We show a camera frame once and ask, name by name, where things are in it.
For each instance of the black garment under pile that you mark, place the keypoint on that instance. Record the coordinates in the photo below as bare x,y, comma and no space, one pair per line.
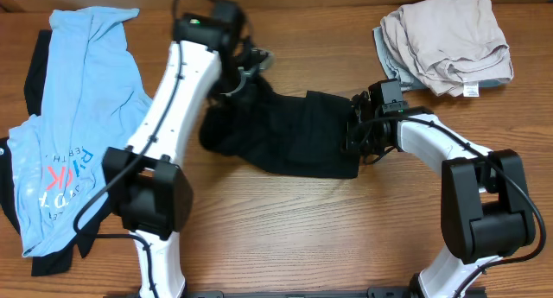
60,261

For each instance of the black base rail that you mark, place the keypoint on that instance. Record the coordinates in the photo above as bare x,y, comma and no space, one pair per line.
294,294

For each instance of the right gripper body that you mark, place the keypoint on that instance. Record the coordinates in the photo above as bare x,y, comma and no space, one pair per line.
364,141

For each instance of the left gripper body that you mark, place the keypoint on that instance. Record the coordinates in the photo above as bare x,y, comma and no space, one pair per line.
242,83

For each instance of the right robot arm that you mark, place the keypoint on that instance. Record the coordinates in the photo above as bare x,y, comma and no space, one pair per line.
487,216

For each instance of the black t-shirt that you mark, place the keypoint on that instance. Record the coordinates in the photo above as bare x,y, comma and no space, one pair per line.
282,134

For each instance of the light blue printed t-shirt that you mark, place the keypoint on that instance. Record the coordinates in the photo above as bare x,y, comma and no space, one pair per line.
93,99

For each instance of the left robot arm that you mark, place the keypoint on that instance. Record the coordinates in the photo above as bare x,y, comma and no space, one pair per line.
145,184

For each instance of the beige folded garment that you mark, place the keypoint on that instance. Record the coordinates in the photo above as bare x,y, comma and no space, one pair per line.
447,45

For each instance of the grey folded garment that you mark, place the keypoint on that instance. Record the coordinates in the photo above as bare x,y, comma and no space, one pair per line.
395,71

